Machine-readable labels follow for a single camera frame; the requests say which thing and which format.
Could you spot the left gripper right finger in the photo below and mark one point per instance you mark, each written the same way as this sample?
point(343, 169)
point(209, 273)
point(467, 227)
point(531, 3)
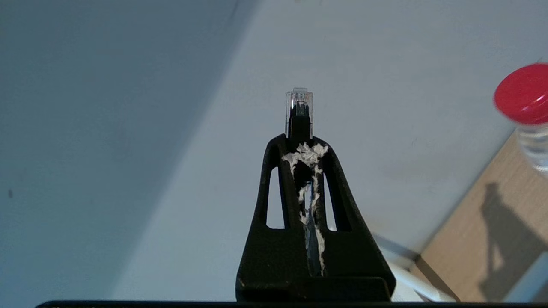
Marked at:
point(346, 252)

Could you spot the water bottle red cap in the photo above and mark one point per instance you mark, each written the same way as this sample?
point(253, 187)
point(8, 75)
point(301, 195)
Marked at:
point(524, 94)

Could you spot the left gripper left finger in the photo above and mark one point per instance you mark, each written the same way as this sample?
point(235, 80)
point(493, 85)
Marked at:
point(274, 256)

